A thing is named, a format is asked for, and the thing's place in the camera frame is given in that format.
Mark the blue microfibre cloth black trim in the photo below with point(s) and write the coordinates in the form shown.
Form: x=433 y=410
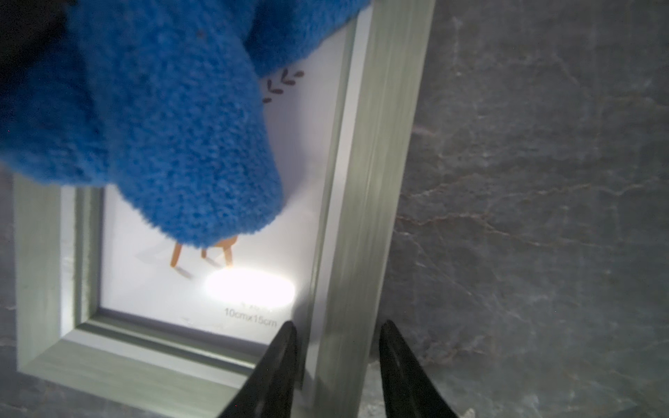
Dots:
x=163 y=100

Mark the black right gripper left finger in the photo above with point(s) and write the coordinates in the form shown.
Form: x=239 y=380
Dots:
x=269 y=390

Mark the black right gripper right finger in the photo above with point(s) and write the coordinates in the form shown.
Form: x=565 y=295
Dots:
x=407 y=390

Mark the green-grey picture frame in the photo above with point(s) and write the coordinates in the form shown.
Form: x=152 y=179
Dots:
x=110 y=307

